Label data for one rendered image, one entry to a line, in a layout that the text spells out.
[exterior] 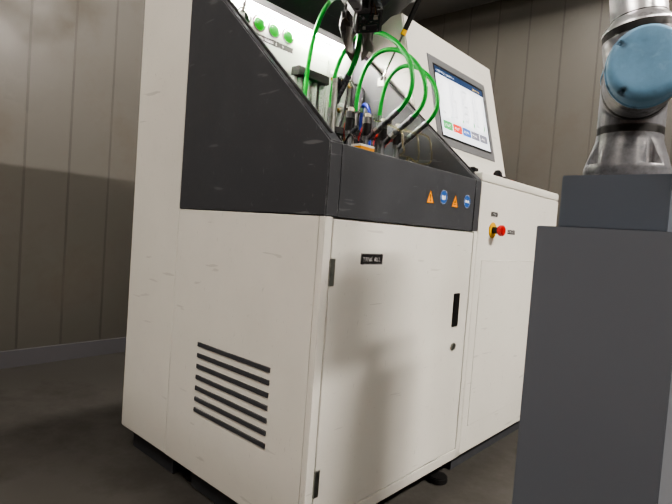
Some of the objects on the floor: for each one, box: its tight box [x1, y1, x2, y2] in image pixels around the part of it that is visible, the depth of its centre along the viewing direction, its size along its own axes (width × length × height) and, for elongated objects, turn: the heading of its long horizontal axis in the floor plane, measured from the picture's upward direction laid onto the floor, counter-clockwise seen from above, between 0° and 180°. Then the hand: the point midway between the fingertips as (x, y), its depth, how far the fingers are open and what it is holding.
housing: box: [122, 0, 192, 473], centre depth 207 cm, size 140×28×150 cm
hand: (356, 54), depth 130 cm, fingers closed
